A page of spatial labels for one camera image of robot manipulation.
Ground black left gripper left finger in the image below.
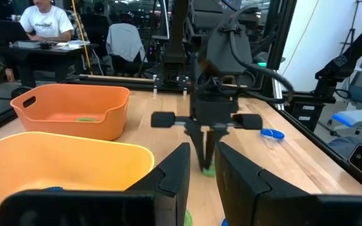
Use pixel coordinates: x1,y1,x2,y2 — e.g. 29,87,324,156
0,143,191,226

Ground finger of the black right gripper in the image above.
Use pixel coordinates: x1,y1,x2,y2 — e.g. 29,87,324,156
206,128,229,169
185,122,207,170

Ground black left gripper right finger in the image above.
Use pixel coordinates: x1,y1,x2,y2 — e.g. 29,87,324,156
214,141,362,226

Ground yellow plastic bin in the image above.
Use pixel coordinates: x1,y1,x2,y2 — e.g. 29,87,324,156
0,131,155,226

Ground black box with white labels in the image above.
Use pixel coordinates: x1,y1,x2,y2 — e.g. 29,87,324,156
289,100,326,132

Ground orange plastic bin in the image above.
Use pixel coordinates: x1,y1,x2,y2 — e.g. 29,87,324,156
10,83,131,141

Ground grey jacket on chair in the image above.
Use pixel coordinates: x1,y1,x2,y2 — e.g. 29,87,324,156
105,23,146,63

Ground grey office chair blue armrest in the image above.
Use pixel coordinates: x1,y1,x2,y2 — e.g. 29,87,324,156
327,40,362,151

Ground yellow pole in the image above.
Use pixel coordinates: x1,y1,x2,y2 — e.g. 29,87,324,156
70,0,93,76

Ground white papers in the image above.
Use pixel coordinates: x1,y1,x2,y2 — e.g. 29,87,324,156
57,40,91,51

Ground black tripod stand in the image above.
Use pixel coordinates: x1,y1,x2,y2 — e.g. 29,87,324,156
339,0,362,56

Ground black desk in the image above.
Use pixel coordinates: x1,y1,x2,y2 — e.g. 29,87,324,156
9,40,99,89

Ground person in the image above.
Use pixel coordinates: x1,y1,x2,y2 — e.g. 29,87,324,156
19,0,75,43

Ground black laptop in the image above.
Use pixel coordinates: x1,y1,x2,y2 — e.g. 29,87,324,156
0,18,31,45

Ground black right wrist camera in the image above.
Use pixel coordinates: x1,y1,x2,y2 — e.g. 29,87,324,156
205,23,253,76

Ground black right camera cable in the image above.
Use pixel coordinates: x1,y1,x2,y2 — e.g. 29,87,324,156
221,4,295,104

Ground black diagonal frame strut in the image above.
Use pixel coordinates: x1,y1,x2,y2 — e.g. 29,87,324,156
261,0,298,98

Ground black aluminium table frame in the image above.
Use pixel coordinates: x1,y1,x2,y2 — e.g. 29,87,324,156
0,74,362,197

